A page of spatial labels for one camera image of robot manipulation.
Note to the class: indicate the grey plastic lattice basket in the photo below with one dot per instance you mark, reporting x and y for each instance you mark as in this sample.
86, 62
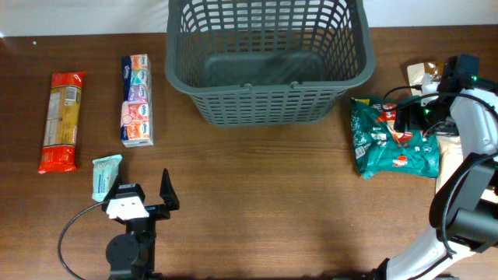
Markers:
250, 63

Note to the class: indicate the light teal wipes packet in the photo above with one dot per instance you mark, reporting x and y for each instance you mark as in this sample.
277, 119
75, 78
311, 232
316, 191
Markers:
105, 171

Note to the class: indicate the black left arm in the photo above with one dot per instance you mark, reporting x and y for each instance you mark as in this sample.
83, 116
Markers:
132, 255

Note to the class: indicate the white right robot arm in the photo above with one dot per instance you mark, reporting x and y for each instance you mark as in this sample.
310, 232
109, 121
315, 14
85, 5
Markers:
462, 223

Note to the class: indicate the brown chocolate snack pouch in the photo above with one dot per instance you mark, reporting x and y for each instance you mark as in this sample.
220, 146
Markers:
417, 71

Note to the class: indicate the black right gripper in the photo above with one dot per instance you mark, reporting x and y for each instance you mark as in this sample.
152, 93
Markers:
412, 122

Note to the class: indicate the beige kraft paper pouch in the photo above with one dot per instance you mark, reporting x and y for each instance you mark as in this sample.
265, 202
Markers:
451, 158

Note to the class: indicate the colourful tissue pack bundle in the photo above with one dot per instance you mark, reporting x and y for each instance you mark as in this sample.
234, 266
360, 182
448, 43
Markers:
136, 128

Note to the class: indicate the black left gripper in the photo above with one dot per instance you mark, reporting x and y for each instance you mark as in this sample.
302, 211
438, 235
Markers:
163, 211

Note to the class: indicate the green instant coffee bag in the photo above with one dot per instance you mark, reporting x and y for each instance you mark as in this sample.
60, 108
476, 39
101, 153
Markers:
378, 147

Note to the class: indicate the red orange pasta package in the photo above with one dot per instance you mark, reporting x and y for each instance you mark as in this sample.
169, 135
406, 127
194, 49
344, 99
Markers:
62, 121

